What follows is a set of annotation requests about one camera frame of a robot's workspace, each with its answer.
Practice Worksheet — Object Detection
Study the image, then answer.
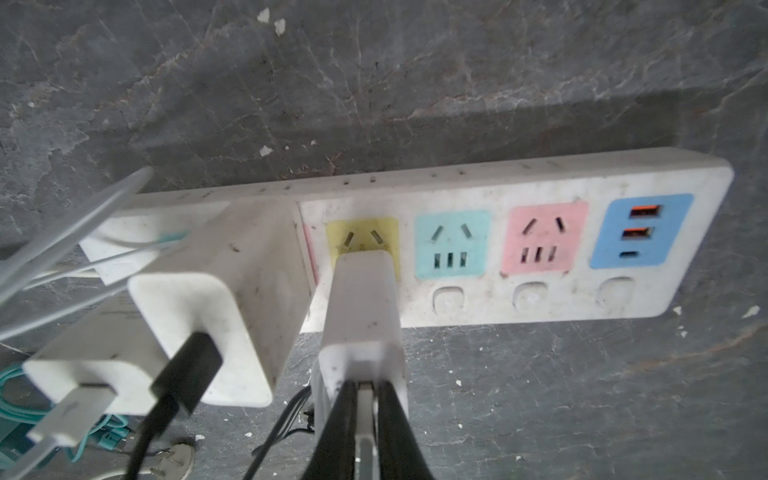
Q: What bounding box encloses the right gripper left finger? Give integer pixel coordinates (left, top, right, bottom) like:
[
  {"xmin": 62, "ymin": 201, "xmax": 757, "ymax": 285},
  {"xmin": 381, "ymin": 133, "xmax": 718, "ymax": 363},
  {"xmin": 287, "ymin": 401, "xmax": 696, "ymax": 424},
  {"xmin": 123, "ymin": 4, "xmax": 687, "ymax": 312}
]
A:
[{"xmin": 301, "ymin": 381, "xmax": 358, "ymax": 480}]

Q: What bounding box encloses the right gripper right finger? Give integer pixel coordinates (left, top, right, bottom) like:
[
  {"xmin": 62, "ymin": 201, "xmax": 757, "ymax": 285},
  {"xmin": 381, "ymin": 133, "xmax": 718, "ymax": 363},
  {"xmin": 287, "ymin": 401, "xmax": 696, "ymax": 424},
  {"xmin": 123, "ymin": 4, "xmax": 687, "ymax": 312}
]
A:
[{"xmin": 376, "ymin": 381, "xmax": 434, "ymax": 480}]

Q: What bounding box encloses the white charger adapter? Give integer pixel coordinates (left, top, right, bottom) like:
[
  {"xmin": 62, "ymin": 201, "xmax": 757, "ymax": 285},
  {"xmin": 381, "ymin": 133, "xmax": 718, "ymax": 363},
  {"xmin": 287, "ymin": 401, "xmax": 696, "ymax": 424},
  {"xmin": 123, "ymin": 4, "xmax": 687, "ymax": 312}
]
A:
[{"xmin": 310, "ymin": 250, "xmax": 409, "ymax": 435}]

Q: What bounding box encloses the white charger with black cable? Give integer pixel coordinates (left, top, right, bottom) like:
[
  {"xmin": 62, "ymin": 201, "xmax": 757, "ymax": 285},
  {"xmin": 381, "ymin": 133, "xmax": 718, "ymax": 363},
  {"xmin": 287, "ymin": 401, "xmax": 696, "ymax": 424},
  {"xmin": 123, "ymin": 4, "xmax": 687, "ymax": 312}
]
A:
[{"xmin": 126, "ymin": 200, "xmax": 314, "ymax": 479}]

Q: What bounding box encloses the white multicolour power strip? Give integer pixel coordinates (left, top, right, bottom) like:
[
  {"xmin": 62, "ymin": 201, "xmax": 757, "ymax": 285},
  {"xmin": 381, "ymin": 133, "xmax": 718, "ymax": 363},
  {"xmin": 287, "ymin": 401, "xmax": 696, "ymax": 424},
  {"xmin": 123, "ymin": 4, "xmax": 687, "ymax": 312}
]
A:
[{"xmin": 77, "ymin": 146, "xmax": 736, "ymax": 480}]

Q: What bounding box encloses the teal cable bundle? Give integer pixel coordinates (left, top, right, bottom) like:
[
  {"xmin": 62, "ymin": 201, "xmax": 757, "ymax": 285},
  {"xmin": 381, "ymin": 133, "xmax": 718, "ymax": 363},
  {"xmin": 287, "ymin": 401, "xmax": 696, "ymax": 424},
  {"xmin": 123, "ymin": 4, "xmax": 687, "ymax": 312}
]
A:
[{"xmin": 0, "ymin": 362, "xmax": 130, "ymax": 469}]

